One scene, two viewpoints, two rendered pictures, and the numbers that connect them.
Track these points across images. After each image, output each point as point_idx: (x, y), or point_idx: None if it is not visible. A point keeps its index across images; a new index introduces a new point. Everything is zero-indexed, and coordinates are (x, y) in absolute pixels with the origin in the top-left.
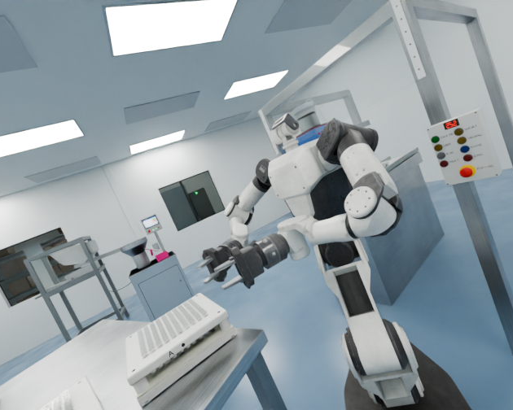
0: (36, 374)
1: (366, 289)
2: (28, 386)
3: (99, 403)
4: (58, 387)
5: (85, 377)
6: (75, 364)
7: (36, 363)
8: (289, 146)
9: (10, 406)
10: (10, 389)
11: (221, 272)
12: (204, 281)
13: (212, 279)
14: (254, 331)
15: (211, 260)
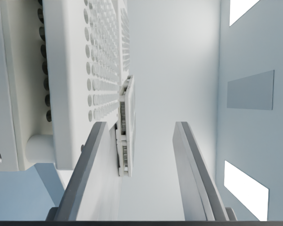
0: (116, 191)
1: None
2: (115, 175)
3: (118, 15)
4: (109, 149)
5: (121, 83)
6: (108, 179)
7: (117, 213)
8: None
9: (116, 156)
10: (118, 182)
11: (46, 221)
12: (108, 132)
13: (83, 148)
14: None
15: (202, 193)
